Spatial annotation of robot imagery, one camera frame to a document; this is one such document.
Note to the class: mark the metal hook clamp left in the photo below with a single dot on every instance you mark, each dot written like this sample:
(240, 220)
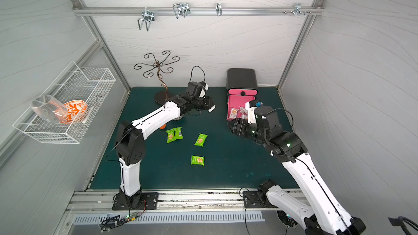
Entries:
(146, 20)

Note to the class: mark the metal bracket right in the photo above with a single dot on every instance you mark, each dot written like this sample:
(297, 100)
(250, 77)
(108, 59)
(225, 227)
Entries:
(298, 11)

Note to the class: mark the white vent grille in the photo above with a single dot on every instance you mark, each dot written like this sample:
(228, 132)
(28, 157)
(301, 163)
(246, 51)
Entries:
(199, 217)

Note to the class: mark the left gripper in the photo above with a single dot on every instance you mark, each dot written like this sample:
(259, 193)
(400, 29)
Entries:
(205, 103)

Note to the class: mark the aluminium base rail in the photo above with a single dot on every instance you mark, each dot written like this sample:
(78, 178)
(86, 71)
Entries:
(169, 200)

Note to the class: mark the clear glass cup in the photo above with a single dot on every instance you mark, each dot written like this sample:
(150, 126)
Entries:
(50, 109)

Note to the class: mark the white wire wall basket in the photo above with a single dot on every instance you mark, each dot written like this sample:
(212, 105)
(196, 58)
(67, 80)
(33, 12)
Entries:
(90, 84)

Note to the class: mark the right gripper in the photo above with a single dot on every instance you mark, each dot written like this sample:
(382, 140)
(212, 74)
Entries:
(238, 127)

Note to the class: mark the black pink drawer cabinet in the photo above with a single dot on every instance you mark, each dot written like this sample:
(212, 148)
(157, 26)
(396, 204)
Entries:
(241, 79)

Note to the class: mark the metal hook clamp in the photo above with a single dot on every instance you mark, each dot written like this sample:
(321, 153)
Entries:
(181, 9)
(146, 20)

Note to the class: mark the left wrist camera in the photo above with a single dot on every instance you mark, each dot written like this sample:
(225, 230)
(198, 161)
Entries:
(204, 88)

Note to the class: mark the metal hook clamp middle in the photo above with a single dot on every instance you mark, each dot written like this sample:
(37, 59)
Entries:
(181, 9)

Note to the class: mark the small metal hook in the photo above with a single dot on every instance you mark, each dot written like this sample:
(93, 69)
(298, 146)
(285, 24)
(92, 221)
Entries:
(218, 9)

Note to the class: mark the metal scroll jewelry stand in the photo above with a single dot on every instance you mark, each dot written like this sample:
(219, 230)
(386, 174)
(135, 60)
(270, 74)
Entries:
(159, 69)

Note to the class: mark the pink top drawer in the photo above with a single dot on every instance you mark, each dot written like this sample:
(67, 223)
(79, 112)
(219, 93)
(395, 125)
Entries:
(242, 92)

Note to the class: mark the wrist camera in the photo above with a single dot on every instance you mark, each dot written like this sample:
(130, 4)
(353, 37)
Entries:
(250, 107)
(204, 88)

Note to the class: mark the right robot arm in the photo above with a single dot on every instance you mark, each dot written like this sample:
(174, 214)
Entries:
(322, 214)

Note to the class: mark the white cookie packet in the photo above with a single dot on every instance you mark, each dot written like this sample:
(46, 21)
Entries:
(243, 113)
(233, 113)
(212, 108)

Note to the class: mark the pink drawer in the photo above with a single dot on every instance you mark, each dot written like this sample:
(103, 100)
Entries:
(242, 92)
(235, 101)

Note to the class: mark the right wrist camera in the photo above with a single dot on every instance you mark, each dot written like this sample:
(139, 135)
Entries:
(250, 107)

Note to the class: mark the horizontal aluminium rail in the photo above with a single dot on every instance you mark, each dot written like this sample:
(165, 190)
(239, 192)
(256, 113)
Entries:
(194, 11)

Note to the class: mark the orange patterned bowl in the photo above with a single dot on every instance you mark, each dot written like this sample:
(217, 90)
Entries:
(76, 112)

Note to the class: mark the green cookie packet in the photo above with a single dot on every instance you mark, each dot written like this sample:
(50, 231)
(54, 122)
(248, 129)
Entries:
(201, 140)
(170, 135)
(197, 160)
(178, 133)

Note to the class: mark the round floor port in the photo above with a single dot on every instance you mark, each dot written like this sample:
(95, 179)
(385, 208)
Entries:
(286, 219)

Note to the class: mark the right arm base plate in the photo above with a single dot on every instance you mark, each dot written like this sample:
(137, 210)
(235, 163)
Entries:
(253, 199)

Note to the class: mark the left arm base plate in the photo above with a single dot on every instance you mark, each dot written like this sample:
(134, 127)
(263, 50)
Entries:
(140, 201)

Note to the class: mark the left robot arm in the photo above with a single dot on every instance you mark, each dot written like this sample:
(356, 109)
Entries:
(131, 136)

